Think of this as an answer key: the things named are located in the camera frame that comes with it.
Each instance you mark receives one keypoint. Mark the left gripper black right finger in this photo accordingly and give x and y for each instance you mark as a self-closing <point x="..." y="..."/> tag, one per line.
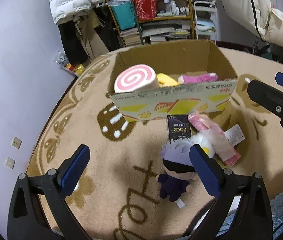
<point x="253" y="218"/>

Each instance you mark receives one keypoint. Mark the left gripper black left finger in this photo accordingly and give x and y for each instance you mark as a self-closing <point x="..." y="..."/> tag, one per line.
<point x="26" y="218"/>

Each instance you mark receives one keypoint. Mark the pink plastic plush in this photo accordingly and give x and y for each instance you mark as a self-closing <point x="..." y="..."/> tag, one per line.
<point x="212" y="132"/>

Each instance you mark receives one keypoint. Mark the white haired purple doll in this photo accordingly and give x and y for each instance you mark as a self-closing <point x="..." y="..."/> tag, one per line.
<point x="178" y="170"/>

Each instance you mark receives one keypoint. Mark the pink white plush animal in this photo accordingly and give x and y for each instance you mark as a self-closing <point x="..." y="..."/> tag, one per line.
<point x="185" y="79"/>

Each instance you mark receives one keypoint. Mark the pink swirl roll plush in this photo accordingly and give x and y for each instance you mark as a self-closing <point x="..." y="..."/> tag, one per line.
<point x="135" y="78"/>

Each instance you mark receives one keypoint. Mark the white paper tag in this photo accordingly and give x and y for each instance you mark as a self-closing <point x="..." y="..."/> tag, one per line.
<point x="235" y="135"/>

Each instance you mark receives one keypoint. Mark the beige patterned round rug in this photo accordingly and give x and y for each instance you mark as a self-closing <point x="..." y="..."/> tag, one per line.
<point x="117" y="197"/>

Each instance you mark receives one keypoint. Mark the black Face tissue pack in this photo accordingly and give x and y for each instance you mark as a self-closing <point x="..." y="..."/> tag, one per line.
<point x="178" y="127"/>

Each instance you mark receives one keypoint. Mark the white rolling cart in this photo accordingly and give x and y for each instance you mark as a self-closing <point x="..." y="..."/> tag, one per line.
<point x="205" y="13"/>

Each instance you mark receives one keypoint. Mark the open cardboard box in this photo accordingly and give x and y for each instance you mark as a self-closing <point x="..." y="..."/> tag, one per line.
<point x="182" y="57"/>

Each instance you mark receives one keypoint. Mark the yellow dog plush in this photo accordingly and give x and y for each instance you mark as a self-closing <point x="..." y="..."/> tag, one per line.
<point x="166" y="81"/>

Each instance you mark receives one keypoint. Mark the snack bags on floor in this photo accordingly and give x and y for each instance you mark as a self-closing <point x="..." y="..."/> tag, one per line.
<point x="74" y="69"/>

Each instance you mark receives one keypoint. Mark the stack of books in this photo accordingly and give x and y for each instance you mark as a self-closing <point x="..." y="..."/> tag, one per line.
<point x="131" y="37"/>

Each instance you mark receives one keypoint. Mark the red gift bag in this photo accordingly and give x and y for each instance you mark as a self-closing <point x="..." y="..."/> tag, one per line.
<point x="146" y="9"/>

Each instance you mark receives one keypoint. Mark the wooden shelf rack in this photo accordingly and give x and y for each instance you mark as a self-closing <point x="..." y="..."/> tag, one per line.
<point x="151" y="21"/>

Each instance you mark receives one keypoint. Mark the teal storage bag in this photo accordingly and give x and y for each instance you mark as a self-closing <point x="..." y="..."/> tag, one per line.
<point x="123" y="12"/>

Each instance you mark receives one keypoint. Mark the lower wall socket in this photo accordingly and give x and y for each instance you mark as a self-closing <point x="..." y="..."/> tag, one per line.
<point x="10" y="162"/>

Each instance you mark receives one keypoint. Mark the wall socket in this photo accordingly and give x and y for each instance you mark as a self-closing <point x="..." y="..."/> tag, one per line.
<point x="16" y="143"/>
<point x="10" y="162"/>

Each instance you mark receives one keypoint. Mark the upper wall socket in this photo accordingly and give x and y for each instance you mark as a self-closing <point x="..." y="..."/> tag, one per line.
<point x="16" y="143"/>

